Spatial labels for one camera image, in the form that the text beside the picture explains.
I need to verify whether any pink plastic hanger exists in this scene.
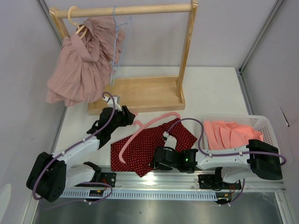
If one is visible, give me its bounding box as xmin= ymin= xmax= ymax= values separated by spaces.
xmin=118 ymin=112 xmax=181 ymax=164

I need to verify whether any dark red dotted garment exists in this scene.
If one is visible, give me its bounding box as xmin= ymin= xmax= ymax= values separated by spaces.
xmin=110 ymin=119 xmax=197 ymax=177

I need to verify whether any dusty pink skirt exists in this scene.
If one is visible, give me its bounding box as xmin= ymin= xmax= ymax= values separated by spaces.
xmin=46 ymin=16 xmax=125 ymax=106

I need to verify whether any cream plastic hanger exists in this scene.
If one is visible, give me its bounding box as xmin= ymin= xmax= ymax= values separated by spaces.
xmin=67 ymin=6 xmax=88 ymax=39

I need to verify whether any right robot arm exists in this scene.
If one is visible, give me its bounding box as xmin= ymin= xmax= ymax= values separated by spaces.
xmin=150 ymin=140 xmax=285 ymax=188

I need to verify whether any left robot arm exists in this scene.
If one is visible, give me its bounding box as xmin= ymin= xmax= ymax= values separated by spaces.
xmin=26 ymin=106 xmax=135 ymax=202

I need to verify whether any wooden clothes rack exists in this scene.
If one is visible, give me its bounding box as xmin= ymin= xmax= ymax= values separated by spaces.
xmin=49 ymin=0 xmax=198 ymax=112

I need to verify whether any salmon pink garment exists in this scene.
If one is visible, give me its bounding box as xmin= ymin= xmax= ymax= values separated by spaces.
xmin=204 ymin=120 xmax=263 ymax=150

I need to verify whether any white plastic laundry basket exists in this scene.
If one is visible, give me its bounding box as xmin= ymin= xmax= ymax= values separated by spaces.
xmin=203 ymin=114 xmax=278 ymax=148

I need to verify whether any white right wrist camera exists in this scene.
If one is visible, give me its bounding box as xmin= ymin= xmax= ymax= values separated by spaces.
xmin=163 ymin=132 xmax=177 ymax=149

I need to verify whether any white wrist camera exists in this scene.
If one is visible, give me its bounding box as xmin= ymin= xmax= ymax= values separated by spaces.
xmin=103 ymin=95 xmax=122 ymax=112
xmin=163 ymin=132 xmax=177 ymax=149

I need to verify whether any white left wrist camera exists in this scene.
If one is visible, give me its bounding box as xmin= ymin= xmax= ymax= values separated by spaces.
xmin=103 ymin=95 xmax=122 ymax=112

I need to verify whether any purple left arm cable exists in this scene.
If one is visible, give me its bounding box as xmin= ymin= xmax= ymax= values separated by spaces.
xmin=32 ymin=91 xmax=113 ymax=208

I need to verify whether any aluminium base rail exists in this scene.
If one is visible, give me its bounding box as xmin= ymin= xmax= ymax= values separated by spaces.
xmin=63 ymin=166 xmax=286 ymax=193

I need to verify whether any blue wire hanger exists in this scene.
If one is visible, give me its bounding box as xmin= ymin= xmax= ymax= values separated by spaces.
xmin=110 ymin=6 xmax=132 ymax=86

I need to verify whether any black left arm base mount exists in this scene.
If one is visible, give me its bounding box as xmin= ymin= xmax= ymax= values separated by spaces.
xmin=84 ymin=161 xmax=116 ymax=188

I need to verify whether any white slotted cable duct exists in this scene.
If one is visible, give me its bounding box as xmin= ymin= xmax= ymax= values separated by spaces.
xmin=60 ymin=189 xmax=221 ymax=201

